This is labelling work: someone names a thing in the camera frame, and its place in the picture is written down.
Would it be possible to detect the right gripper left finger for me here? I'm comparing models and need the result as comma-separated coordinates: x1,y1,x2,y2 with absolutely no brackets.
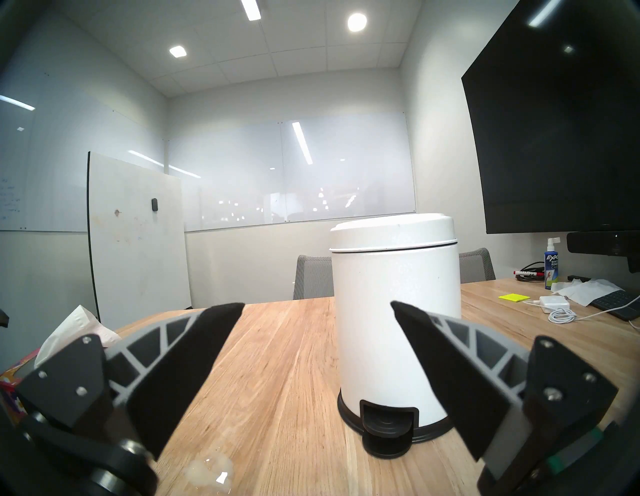
15,302,246,462

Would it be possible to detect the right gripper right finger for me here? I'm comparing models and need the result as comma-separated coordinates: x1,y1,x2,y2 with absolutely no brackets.
390,300,620,481

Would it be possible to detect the grey mesh office chair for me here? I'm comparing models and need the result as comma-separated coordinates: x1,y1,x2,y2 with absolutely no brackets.
293,255,335,301
459,248,497,284

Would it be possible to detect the rolling whiteboard on stand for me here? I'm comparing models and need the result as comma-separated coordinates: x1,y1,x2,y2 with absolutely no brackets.
86,151,193,323

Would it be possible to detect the white charger cable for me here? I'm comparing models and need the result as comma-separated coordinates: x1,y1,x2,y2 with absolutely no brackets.
522,295,640,331

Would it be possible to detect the white tissue sheet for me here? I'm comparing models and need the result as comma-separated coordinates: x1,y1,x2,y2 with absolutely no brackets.
34,305,122,368

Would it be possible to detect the large black wall screen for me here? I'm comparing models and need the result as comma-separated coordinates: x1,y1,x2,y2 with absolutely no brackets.
461,0,640,235

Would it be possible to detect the colourful floral tissue box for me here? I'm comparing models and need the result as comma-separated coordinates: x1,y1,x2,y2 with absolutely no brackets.
0,347,42,426

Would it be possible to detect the flat white paper towel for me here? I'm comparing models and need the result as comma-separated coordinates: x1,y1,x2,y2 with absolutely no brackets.
551,278,623,307

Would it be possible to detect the clear liquid spill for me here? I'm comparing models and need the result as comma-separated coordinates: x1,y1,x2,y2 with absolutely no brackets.
184,452,236,487

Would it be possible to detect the white pedal trash can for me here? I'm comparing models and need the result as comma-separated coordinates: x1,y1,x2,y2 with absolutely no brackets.
329,213,462,460

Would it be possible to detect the whiteboard cleaner spray bottle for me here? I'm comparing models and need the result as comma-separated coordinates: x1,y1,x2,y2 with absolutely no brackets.
544,237,561,291

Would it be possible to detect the black keyboard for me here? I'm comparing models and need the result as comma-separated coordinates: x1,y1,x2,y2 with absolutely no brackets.
590,289,640,322

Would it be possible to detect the wide glass wall whiteboard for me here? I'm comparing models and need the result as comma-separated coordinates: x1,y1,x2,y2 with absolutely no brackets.
167,111,417,232

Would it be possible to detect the black video sound bar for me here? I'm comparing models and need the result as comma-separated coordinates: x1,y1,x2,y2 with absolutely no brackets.
566,230,640,273

